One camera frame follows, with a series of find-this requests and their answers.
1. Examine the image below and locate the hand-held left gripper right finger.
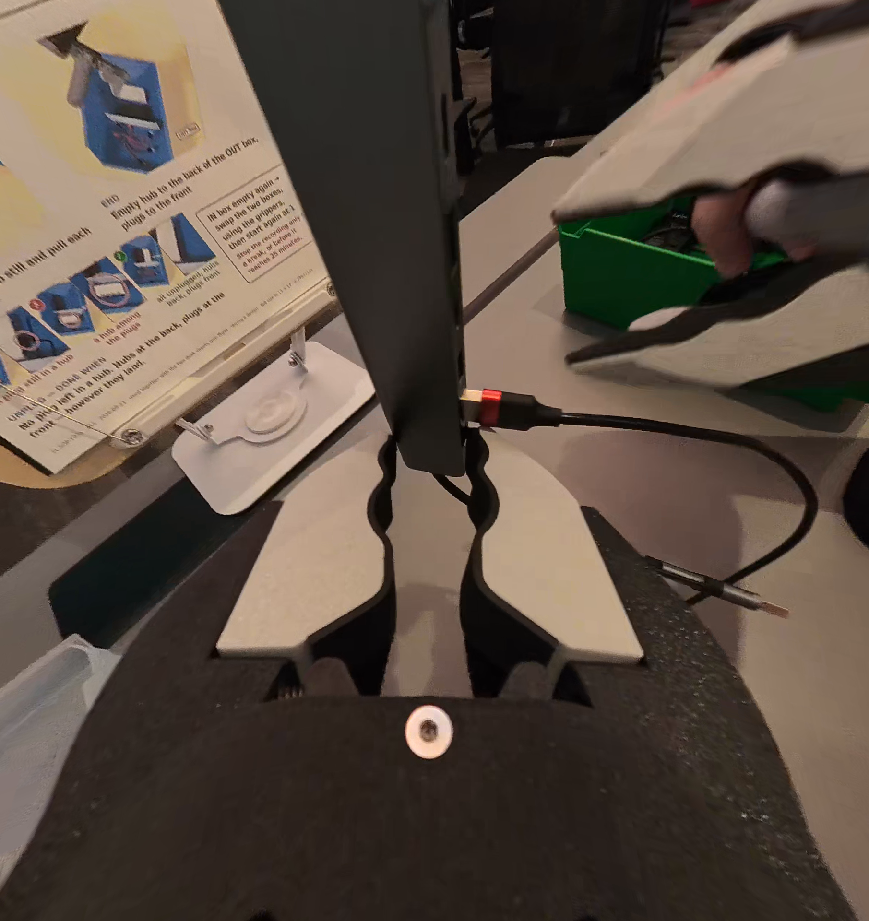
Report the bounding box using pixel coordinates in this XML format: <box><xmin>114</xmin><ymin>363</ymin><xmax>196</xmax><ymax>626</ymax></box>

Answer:
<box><xmin>462</xmin><ymin>434</ymin><xmax>645</xmax><ymax>672</ymax></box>

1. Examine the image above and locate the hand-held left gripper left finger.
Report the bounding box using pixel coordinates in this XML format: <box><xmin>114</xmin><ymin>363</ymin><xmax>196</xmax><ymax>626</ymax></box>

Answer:
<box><xmin>217</xmin><ymin>437</ymin><xmax>397</xmax><ymax>672</ymax></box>

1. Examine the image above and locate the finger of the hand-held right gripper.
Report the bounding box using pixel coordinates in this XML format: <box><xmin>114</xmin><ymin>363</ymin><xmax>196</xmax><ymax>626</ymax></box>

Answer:
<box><xmin>551</xmin><ymin>0</ymin><xmax>869</xmax><ymax>225</ymax></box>
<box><xmin>565</xmin><ymin>248</ymin><xmax>869</xmax><ymax>391</ymax></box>

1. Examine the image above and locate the black hub tail cable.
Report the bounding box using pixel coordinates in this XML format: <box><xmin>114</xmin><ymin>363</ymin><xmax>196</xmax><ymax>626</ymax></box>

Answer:
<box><xmin>433</xmin><ymin>471</ymin><xmax>790</xmax><ymax>621</ymax></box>

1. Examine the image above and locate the black red usb cable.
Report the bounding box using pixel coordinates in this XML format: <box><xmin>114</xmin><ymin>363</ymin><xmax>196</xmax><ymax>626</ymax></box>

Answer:
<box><xmin>460</xmin><ymin>386</ymin><xmax>820</xmax><ymax>605</ymax></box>

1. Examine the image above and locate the green plastic bin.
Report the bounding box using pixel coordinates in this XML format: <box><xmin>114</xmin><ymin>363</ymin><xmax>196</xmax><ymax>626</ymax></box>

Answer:
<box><xmin>557</xmin><ymin>194</ymin><xmax>869</xmax><ymax>433</ymax></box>

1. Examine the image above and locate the clear plastic box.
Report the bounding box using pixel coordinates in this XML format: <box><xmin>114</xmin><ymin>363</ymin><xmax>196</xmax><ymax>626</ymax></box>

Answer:
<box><xmin>0</xmin><ymin>633</ymin><xmax>122</xmax><ymax>850</ymax></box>

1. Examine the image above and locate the grey usb hub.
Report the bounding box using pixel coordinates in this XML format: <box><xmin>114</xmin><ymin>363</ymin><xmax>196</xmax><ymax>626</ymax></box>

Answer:
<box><xmin>218</xmin><ymin>0</ymin><xmax>471</xmax><ymax>477</ymax></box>

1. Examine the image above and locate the person's right hand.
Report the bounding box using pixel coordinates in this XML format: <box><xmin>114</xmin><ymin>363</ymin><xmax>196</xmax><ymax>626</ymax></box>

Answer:
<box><xmin>690</xmin><ymin>189</ymin><xmax>758</xmax><ymax>282</ymax></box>

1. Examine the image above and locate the white board stand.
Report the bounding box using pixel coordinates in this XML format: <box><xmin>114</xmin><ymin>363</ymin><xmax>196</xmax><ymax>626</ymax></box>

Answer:
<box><xmin>107</xmin><ymin>284</ymin><xmax>376</xmax><ymax>516</ymax></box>

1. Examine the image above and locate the black office chair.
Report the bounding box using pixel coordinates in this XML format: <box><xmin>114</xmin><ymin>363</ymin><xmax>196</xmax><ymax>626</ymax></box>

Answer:
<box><xmin>449</xmin><ymin>0</ymin><xmax>673</xmax><ymax>155</ymax></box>

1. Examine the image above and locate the instruction poster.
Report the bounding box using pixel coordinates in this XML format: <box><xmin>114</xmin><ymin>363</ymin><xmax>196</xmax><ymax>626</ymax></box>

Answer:
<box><xmin>0</xmin><ymin>0</ymin><xmax>338</xmax><ymax>476</ymax></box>

